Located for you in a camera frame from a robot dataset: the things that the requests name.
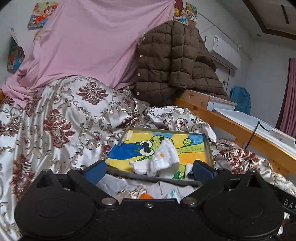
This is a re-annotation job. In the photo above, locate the grey cloth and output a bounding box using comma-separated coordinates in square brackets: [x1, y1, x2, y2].
[96, 174, 162, 202]

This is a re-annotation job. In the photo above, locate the white muslin cloth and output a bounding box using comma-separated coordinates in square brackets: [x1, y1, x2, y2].
[129, 139, 180, 179]

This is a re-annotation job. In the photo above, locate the orange cloth roll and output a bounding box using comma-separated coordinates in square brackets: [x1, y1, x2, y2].
[139, 193, 153, 199]

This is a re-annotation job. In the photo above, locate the white wet wipe packet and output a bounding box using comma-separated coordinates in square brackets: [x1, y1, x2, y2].
[163, 189, 182, 202]

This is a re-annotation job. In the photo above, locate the grey tray with cartoon towel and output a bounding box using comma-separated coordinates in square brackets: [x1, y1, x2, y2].
[105, 128, 215, 186]

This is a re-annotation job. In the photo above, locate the floral satin bedspread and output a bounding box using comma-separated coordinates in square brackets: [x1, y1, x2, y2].
[1, 76, 295, 240]

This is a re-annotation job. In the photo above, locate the pink curtain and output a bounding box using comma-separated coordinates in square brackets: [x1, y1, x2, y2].
[276, 58, 295, 138]

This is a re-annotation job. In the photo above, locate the brown quilted jacket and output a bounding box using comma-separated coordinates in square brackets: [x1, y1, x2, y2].
[133, 21, 230, 107]

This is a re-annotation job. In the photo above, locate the white air conditioner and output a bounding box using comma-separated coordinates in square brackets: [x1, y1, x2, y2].
[205, 35, 241, 70]

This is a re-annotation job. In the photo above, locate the pink bed sheet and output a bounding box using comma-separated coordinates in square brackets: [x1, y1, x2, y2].
[1, 1, 175, 106]

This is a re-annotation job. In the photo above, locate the colourful paper kite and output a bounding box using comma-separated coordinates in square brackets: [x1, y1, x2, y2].
[6, 28, 25, 73]

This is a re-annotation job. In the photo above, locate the wooden bed frame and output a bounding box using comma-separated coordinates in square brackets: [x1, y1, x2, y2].
[1, 91, 295, 184]

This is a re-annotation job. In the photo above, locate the black cable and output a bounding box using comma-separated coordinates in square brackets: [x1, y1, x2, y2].
[244, 120, 271, 150]

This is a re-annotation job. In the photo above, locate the cartoon wall poster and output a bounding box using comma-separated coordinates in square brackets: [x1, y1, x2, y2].
[28, 1, 59, 30]

